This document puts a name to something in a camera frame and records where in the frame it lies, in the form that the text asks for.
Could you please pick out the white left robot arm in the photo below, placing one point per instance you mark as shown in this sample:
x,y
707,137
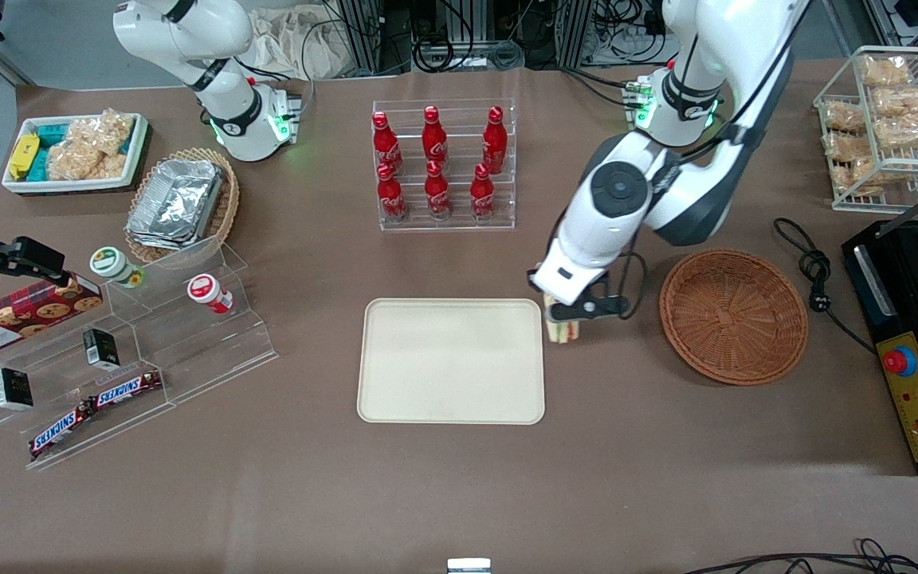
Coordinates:
x,y
698,191

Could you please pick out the red lid white cup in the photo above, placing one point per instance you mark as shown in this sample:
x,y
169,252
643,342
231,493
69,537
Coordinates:
x,y
205,290

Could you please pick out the cream rectangular tray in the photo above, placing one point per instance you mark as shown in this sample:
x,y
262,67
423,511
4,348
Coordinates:
x,y
451,363

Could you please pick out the clear bagged fried snack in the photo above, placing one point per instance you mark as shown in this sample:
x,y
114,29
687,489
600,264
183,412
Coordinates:
x,y
904,101
845,146
908,130
841,117
856,175
883,72

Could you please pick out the clear rice cracker bag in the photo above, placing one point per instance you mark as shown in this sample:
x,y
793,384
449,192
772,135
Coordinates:
x,y
80,163
104,131

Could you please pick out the aluminium frame post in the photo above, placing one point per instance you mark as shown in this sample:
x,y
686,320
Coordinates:
x,y
574,32
359,36

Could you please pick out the snickers chocolate bar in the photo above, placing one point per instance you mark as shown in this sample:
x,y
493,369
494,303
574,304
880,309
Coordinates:
x,y
60,430
126,388

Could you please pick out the oval tan wicker basket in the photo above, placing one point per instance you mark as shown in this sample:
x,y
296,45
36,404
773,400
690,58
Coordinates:
x,y
229,203

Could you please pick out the white rectangular snack bin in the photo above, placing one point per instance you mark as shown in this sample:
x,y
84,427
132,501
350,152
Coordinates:
x,y
136,163

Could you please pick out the small black box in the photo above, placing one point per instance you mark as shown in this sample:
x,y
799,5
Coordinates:
x,y
13,389
100,348

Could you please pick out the red cookie box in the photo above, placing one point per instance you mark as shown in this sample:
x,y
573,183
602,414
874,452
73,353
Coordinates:
x,y
21,319

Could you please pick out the clear acrylic bottle rack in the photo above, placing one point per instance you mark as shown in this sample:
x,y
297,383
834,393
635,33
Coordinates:
x,y
499,199

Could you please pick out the round brown wicker basket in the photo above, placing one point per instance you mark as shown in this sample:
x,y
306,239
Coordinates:
x,y
734,319

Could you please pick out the red emergency stop button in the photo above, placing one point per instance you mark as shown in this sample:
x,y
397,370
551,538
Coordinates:
x,y
899,362

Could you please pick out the yellow snack pack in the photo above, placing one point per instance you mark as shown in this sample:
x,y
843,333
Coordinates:
x,y
23,155

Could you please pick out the green lid white cup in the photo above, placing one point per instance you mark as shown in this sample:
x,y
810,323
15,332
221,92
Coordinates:
x,y
112,265

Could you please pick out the small silver object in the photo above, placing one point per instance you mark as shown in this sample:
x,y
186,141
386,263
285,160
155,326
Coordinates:
x,y
468,566

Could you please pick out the stacked foil containers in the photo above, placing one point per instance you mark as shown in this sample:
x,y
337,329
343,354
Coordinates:
x,y
176,203

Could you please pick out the black tabletop machine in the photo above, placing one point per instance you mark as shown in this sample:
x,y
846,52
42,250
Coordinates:
x,y
865,295

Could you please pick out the beige cloth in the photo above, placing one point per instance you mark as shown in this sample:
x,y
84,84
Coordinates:
x,y
300,44

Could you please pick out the teal snack pack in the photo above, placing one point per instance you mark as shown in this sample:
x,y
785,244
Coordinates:
x,y
51,134
39,165

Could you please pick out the triangular sandwich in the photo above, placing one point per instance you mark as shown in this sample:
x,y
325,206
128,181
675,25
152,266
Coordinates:
x,y
562,331

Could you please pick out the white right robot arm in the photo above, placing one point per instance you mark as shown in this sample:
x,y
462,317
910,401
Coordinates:
x,y
228,119

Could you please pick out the clear acrylic step shelf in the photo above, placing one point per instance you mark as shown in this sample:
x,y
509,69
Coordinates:
x,y
188,351

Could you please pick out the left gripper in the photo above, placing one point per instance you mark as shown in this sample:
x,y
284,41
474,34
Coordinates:
x,y
531,274

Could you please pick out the red cola bottle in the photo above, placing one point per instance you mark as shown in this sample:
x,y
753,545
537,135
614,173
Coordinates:
x,y
482,197
390,198
434,139
437,195
494,143
386,147

